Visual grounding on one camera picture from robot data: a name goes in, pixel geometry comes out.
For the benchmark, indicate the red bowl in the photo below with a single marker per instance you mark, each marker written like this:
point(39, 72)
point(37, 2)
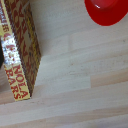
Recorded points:
point(106, 11)

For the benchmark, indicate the granola bars box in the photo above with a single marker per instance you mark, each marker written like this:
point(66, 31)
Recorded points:
point(18, 50)

